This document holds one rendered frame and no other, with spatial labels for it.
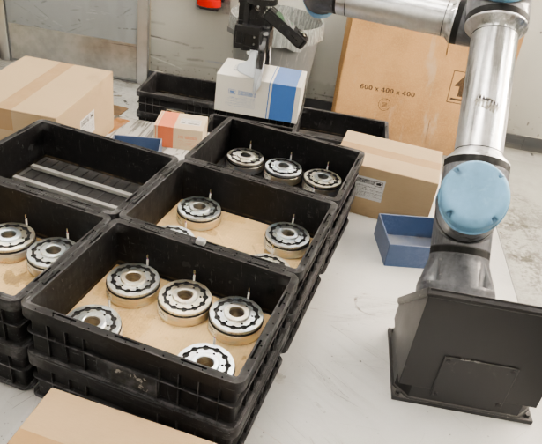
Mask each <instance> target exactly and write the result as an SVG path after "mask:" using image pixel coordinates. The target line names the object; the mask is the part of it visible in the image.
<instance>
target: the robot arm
mask: <svg viewBox="0 0 542 444"><path fill-rule="evenodd" d="M238 3H240V5H239V16H238V20H237V21H236V24H235V27H234V48H241V50H246V51H247V54H248V55H249V59H248V60H247V61H246V62H242V63H239V64H238V65H237V70H238V71H239V72H240V73H241V74H243V75H245V76H247V77H249V78H253V79H254V83H253V93H255V92H256V91H257V89H258V88H259V87H260V86H261V81H262V76H263V70H264V65H265V64H266V65H270V62H271V46H272V40H273V32H274V27H275V28H276V29H277V30H278V31H279V32H280V33H282V34H283V35H284V36H285V37H286V38H287V39H288V40H289V41H290V42H291V43H292V44H293V45H294V46H295V47H296V48H298V49H302V48H303V47H304V46H305V45H306V44H307V42H308V36H307V35H306V34H305V33H304V32H303V31H302V30H301V29H299V28H298V27H297V26H295V25H294V24H293V23H292V22H291V21H290V20H289V19H288V18H286V17H285V16H284V15H283V14H282V13H281V12H280V11H278V10H277V9H276V8H275V7H274V6H275V5H278V0H238ZM303 3H304V5H305V7H306V9H307V11H308V13H309V14H310V15H311V16H312V17H314V18H316V19H324V18H328V17H329V16H330V15H331V14H332V13H333V14H337V15H341V16H345V17H349V18H354V19H361V20H366V21H370V22H375V23H378V24H383V25H387V26H394V27H399V28H404V29H408V30H412V31H416V32H421V33H428V34H432V35H437V36H441V37H443V38H445V40H446V42H448V43H450V44H455V45H458V46H464V47H470V48H469V54H468V60H467V66H466V72H465V78H464V89H463V96H462V101H461V107H460V114H459V120H458V125H457V137H456V143H455V149H454V151H453V152H452V153H451V154H450V155H448V156H447V157H446V158H445V159H444V163H443V169H442V179H441V186H440V187H439V189H438V193H437V195H436V198H435V211H434V223H433V231H432V238H431V245H430V252H429V258H428V261H427V264H426V266H425V268H424V270H423V271H422V273H421V275H420V277H419V280H418V282H417V284H416V291H418V290H421V289H424V288H427V287H433V288H438V289H443V290H448V291H453V292H462V293H468V294H472V295H478V296H483V297H488V298H493V299H495V297H496V296H495V290H494V283H493V280H492V275H491V271H490V256H491V248H492V240H493V233H494V229H495V227H496V226H497V225H499V224H500V223H501V221H502V220H503V219H504V217H505V215H506V214H507V211H508V209H509V204H510V188H509V173H510V164H509V162H508V161H507V160H506V159H505V158H504V157H503V151H504V144H505V137H506V130H507V124H508V117H509V104H510V97H511V91H512V84H513V77H514V70H515V64H516V51H517V44H518V40H519V39H521V38H522V37H524V36H525V35H526V33H527V32H528V29H529V22H530V16H531V4H532V0H456V1H450V0H303ZM258 5H259V8H258V7H257V6H258ZM269 6H270V8H268V7H269ZM268 9H269V10H268ZM267 10H268V11H267ZM264 13H265V14H264ZM238 24H240V25H238ZM235 37H236V39H235ZM416 291H415V292H416Z"/></svg>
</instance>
